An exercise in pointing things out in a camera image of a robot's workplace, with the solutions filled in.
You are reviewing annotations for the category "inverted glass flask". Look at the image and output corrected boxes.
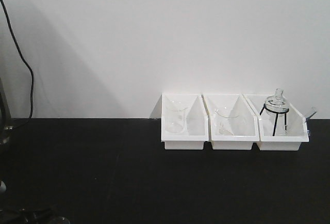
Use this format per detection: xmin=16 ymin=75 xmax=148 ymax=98
xmin=263 ymin=88 xmax=290 ymax=136

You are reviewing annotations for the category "middle white plastic bin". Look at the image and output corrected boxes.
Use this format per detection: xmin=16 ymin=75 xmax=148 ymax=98
xmin=203 ymin=93 xmax=259 ymax=150

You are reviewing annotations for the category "right white plastic bin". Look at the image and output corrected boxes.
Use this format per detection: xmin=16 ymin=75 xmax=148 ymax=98
xmin=243 ymin=94 xmax=309 ymax=151

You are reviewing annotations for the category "grey metal stand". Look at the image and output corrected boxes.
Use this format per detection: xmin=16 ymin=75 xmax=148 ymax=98
xmin=1 ymin=81 xmax=13 ymax=149

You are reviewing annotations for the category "left white plastic bin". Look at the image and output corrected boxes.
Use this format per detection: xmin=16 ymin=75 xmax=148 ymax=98
xmin=161 ymin=93 xmax=209 ymax=150

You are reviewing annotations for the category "white plastic bin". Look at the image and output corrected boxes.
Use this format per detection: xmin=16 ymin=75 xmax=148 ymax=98
xmin=161 ymin=93 xmax=209 ymax=150
xmin=243 ymin=94 xmax=309 ymax=151
xmin=203 ymin=93 xmax=259 ymax=150

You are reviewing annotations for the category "clear glass beaker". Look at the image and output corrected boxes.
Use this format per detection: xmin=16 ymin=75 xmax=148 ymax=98
xmin=165 ymin=100 xmax=188 ymax=134

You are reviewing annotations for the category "clear glass tube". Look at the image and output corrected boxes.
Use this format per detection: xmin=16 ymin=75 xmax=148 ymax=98
xmin=304 ymin=107 xmax=318 ymax=123

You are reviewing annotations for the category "black cable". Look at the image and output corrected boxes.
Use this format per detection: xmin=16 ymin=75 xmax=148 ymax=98
xmin=0 ymin=0 xmax=35 ymax=129

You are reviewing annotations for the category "clear glass funnel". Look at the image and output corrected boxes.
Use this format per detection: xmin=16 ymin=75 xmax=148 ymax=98
xmin=214 ymin=107 xmax=240 ymax=136

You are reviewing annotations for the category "black wire tripod stand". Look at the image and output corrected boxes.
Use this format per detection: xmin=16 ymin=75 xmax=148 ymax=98
xmin=259 ymin=100 xmax=289 ymax=136

